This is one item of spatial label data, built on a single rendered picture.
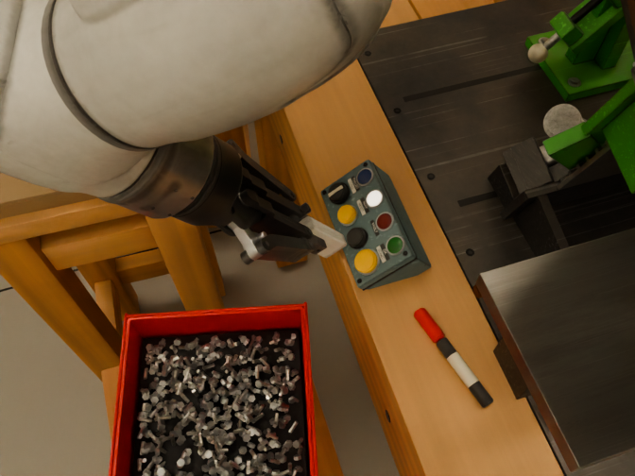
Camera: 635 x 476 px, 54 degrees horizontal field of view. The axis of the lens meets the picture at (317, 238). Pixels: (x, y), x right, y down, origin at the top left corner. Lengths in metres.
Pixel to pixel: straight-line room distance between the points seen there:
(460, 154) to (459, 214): 0.10
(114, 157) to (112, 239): 0.66
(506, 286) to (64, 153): 0.34
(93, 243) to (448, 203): 0.56
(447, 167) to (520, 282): 0.37
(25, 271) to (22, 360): 0.80
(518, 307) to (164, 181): 0.29
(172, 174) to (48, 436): 1.36
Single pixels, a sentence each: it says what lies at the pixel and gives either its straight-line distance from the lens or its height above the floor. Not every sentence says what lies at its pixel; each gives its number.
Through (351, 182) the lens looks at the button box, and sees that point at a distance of 0.79.
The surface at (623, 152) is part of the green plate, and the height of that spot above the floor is 1.12.
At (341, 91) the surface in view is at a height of 0.90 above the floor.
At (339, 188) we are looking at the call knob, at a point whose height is 0.94.
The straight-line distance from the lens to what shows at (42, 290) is 1.13.
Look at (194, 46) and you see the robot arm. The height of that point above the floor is 1.39.
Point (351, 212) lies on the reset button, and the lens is 0.76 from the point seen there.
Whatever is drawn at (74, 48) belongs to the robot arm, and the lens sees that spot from 0.34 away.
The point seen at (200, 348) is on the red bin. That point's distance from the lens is 0.76.
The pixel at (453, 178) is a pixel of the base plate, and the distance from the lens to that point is 0.86.
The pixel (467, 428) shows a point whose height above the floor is 0.90.
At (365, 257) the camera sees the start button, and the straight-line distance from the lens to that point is 0.73.
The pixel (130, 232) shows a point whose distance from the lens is 1.03.
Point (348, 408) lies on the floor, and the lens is 1.64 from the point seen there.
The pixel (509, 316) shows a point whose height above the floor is 1.13.
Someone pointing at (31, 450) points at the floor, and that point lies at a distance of 1.76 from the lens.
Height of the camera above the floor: 1.58
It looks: 59 degrees down
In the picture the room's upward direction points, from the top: straight up
